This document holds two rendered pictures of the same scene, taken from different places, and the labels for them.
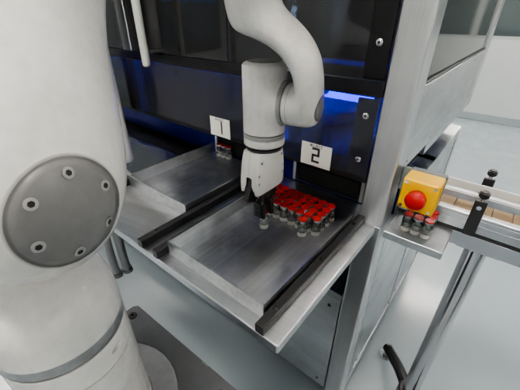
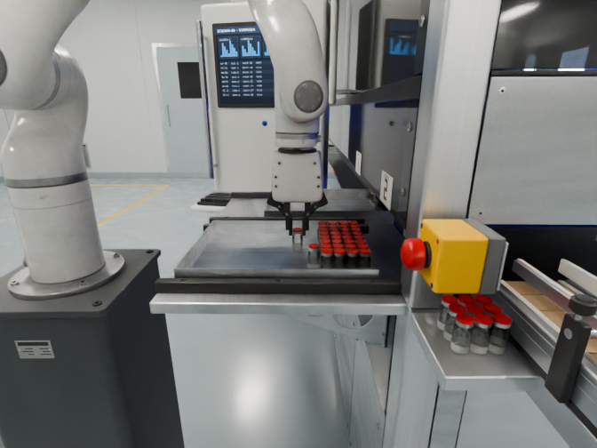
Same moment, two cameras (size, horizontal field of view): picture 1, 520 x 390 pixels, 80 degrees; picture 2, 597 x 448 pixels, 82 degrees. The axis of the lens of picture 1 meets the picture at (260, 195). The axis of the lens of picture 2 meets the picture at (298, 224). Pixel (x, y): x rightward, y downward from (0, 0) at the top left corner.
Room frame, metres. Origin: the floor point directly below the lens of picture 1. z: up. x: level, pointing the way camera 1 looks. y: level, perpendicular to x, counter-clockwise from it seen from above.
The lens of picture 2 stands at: (0.18, -0.53, 1.17)
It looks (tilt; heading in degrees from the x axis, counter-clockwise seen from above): 19 degrees down; 52
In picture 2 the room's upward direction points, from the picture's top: straight up
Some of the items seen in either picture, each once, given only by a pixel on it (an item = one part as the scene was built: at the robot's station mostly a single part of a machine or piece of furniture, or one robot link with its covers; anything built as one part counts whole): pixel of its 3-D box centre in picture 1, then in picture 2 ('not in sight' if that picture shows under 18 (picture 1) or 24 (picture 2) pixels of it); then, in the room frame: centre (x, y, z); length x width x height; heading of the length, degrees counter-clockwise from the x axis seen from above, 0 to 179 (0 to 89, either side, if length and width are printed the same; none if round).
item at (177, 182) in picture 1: (202, 172); (325, 204); (0.86, 0.18, 0.90); 0.34 x 0.26 x 0.04; 141
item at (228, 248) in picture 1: (265, 233); (281, 248); (0.55, -0.01, 0.90); 0.34 x 0.26 x 0.04; 141
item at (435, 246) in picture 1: (419, 230); (477, 346); (0.60, -0.39, 0.87); 0.14 x 0.13 x 0.02; 141
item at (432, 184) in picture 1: (422, 191); (454, 254); (0.58, -0.35, 0.99); 0.08 x 0.07 x 0.07; 141
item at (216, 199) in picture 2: not in sight; (250, 200); (0.86, 0.63, 0.82); 0.40 x 0.14 x 0.02; 130
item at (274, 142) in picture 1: (265, 137); (298, 140); (0.60, -0.01, 1.11); 0.09 x 0.08 x 0.03; 141
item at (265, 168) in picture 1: (264, 165); (297, 172); (0.60, -0.01, 1.05); 0.10 x 0.08 x 0.11; 141
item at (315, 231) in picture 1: (288, 213); (324, 245); (0.62, -0.07, 0.90); 0.18 x 0.02 x 0.05; 51
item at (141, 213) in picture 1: (225, 208); (302, 232); (0.70, 0.09, 0.87); 0.70 x 0.48 x 0.02; 51
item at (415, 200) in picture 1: (415, 200); (417, 254); (0.54, -0.32, 0.99); 0.04 x 0.04 x 0.04; 51
